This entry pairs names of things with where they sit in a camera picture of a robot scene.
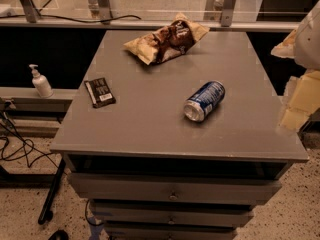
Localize blue pepsi can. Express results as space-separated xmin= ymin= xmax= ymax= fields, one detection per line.
xmin=184 ymin=81 xmax=225 ymax=122

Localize grey drawer cabinet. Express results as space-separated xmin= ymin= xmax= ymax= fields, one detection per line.
xmin=49 ymin=29 xmax=310 ymax=240

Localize dark chocolate bar wrapper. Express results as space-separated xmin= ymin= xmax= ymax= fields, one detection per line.
xmin=84 ymin=78 xmax=116 ymax=108

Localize yellow brown chip bag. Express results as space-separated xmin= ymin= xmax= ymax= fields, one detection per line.
xmin=124 ymin=13 xmax=210 ymax=65

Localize top grey drawer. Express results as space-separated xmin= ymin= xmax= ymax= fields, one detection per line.
xmin=68 ymin=173 xmax=281 ymax=205

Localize grey drawer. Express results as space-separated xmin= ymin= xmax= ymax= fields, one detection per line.
xmin=68 ymin=173 xmax=281 ymax=205
xmin=90 ymin=200 xmax=253 ymax=228
xmin=105 ymin=222 xmax=236 ymax=240

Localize middle grey drawer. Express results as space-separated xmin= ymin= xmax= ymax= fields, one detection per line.
xmin=90 ymin=200 xmax=253 ymax=228

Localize white pump dispenser bottle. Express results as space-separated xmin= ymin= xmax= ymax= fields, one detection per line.
xmin=29 ymin=64 xmax=53 ymax=98

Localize bottom grey drawer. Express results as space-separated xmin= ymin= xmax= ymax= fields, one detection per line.
xmin=105 ymin=222 xmax=236 ymax=240

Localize black metal stand leg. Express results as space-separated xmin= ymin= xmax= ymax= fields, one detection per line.
xmin=38 ymin=160 xmax=66 ymax=225

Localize black cable on ledge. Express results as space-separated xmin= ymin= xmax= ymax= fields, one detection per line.
xmin=0 ymin=13 xmax=142 ymax=24

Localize centre metal window post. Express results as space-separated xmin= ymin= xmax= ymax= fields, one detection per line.
xmin=97 ymin=0 xmax=112 ymax=24

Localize metal window post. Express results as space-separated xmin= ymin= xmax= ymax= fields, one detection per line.
xmin=19 ymin=0 xmax=39 ymax=23
xmin=97 ymin=0 xmax=112 ymax=24
xmin=220 ymin=0 xmax=236 ymax=27

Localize right metal window post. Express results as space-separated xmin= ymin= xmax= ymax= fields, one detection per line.
xmin=220 ymin=0 xmax=236 ymax=27

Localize black floor cables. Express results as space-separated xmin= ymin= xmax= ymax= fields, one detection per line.
xmin=0 ymin=98 xmax=61 ymax=169

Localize left metal window post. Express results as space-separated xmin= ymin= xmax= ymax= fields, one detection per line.
xmin=19 ymin=0 xmax=39 ymax=23

